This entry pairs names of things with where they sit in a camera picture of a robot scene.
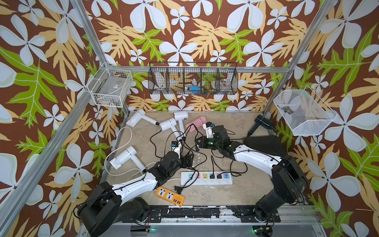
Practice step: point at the black plastic tool case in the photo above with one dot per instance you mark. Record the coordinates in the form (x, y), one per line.
(267, 144)

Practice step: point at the black plug on orange strip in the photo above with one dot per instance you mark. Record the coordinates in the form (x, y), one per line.
(178, 189)

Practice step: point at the white hair dryer far left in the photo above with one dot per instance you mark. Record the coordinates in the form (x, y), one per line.
(138, 116)

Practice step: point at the orange power strip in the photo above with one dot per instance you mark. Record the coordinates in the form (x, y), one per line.
(170, 196)

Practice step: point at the black hair dryer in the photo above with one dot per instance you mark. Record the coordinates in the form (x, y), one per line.
(260, 120)

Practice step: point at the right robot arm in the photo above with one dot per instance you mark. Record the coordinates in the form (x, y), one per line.
(267, 154)

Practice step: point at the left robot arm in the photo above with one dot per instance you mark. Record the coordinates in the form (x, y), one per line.
(108, 204)

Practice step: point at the white hair dryer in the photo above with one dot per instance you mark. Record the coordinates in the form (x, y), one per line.
(171, 124)
(138, 116)
(180, 116)
(125, 156)

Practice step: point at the white multicolour power strip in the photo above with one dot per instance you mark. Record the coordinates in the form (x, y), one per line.
(205, 178)

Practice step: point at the pink hair dryer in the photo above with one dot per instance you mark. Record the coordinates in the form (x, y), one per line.
(196, 124)

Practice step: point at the metal clip in basket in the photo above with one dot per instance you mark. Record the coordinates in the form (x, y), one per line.
(287, 110)

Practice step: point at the white mesh basket right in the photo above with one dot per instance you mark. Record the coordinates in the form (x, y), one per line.
(311, 114)

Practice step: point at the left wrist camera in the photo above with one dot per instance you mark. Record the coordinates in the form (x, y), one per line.
(176, 147)

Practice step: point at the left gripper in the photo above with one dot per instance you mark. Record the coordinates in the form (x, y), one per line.
(189, 161)

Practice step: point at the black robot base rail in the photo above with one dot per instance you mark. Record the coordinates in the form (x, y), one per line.
(219, 214)

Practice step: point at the blue object in basket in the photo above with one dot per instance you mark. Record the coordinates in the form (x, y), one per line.
(195, 90)

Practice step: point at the white wire basket left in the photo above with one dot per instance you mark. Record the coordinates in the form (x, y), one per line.
(109, 87)

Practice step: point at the black wire basket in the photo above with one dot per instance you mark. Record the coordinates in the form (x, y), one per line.
(178, 77)

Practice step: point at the white hair dryer near left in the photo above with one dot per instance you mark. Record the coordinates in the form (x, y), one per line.
(125, 156)

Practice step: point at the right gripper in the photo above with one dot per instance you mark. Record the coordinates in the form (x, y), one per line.
(203, 144)

